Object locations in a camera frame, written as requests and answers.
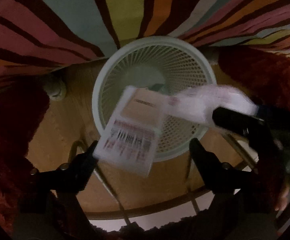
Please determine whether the white bed leg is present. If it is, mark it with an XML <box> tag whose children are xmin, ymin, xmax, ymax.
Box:
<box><xmin>43</xmin><ymin>76</ymin><xmax>66</xmax><ymax>102</ymax></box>
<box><xmin>209</xmin><ymin>51</ymin><xmax>221</xmax><ymax>65</ymax></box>

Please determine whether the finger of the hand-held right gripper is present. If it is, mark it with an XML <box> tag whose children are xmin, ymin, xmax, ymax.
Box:
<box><xmin>256</xmin><ymin>104</ymin><xmax>283</xmax><ymax>118</ymax></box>
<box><xmin>212</xmin><ymin>107</ymin><xmax>266</xmax><ymax>137</ymax></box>

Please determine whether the white box with red print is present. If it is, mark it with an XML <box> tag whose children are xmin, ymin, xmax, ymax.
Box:
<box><xmin>94</xmin><ymin>85</ymin><xmax>164</xmax><ymax>178</ymax></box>

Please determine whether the red fluffy rug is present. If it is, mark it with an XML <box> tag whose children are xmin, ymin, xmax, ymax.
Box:
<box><xmin>0</xmin><ymin>47</ymin><xmax>290</xmax><ymax>240</ymax></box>

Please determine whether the green item in basket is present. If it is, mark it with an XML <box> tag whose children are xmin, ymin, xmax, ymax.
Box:
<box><xmin>149</xmin><ymin>82</ymin><xmax>168</xmax><ymax>93</ymax></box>

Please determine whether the white plastic mesh waste basket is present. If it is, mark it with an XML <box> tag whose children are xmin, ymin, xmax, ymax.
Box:
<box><xmin>92</xmin><ymin>36</ymin><xmax>218</xmax><ymax>162</ymax></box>

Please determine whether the striped multicolour bedspread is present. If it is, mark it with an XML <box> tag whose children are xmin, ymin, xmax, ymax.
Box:
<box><xmin>0</xmin><ymin>0</ymin><xmax>290</xmax><ymax>100</ymax></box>

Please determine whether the white plastic wrapper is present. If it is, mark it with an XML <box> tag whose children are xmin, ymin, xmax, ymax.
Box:
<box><xmin>164</xmin><ymin>84</ymin><xmax>259</xmax><ymax>125</ymax></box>

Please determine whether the person's right hand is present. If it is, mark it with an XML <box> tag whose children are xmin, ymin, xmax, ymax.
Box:
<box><xmin>275</xmin><ymin>182</ymin><xmax>290</xmax><ymax>212</ymax></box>

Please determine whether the gold metal frame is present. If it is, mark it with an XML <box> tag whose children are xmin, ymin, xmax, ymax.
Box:
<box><xmin>68</xmin><ymin>130</ymin><xmax>261</xmax><ymax>228</ymax></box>

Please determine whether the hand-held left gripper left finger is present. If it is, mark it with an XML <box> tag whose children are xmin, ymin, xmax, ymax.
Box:
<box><xmin>20</xmin><ymin>141</ymin><xmax>99</xmax><ymax>214</ymax></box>

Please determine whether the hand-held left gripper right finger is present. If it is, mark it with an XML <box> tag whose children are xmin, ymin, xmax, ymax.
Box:
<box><xmin>189</xmin><ymin>138</ymin><xmax>268</xmax><ymax>197</ymax></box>

